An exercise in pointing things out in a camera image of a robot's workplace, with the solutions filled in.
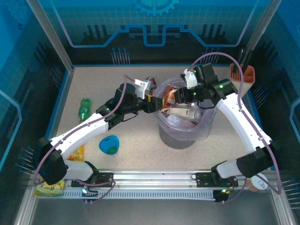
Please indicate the aluminium mounting rail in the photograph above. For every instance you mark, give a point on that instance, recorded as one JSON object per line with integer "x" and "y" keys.
{"x": 152, "y": 180}

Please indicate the grey round trash bin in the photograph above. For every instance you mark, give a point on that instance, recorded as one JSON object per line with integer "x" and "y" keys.
{"x": 178, "y": 143}

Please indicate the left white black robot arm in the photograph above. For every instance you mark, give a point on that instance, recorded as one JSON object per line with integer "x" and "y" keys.
{"x": 82, "y": 131}

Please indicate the brown red snack wrapper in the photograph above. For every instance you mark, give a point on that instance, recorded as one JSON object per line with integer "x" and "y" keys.
{"x": 152, "y": 80}

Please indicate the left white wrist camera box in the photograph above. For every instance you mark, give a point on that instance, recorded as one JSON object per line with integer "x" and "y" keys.
{"x": 143, "y": 87}

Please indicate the beige knife block orange top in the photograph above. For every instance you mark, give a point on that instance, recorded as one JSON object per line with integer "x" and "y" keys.
{"x": 248, "y": 75}

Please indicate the brown tin can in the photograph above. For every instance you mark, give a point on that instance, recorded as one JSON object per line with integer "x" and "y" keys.
{"x": 257, "y": 185}

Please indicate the yellow snack packet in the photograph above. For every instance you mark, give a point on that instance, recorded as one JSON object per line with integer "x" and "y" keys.
{"x": 78, "y": 154}

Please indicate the blue rounded plastic container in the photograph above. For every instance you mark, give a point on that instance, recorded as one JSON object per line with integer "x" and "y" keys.
{"x": 107, "y": 144}

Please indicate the purple translucent bin liner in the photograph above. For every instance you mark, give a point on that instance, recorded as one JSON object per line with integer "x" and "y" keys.
{"x": 206, "y": 124}

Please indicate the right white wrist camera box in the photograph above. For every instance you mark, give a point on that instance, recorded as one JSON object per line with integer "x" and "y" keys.
{"x": 191, "y": 79}

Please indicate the aluminium frame post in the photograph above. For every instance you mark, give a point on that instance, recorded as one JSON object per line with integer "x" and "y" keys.
{"x": 52, "y": 35}
{"x": 263, "y": 23}

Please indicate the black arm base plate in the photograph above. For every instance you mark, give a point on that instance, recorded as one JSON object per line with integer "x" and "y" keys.
{"x": 204, "y": 180}
{"x": 103, "y": 180}

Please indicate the green plastic bottle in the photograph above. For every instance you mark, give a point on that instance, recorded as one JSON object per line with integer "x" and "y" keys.
{"x": 84, "y": 109}

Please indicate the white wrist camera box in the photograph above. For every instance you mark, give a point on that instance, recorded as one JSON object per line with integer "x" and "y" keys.
{"x": 191, "y": 79}
{"x": 143, "y": 87}

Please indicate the plain clear plastic bottle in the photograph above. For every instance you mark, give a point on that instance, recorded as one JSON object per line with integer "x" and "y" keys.
{"x": 174, "y": 120}

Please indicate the small black controller box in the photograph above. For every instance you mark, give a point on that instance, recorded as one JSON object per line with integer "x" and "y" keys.
{"x": 90, "y": 194}
{"x": 221, "y": 197}

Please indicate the brown copper labelled bottle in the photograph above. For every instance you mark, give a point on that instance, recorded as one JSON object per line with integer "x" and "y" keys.
{"x": 170, "y": 98}

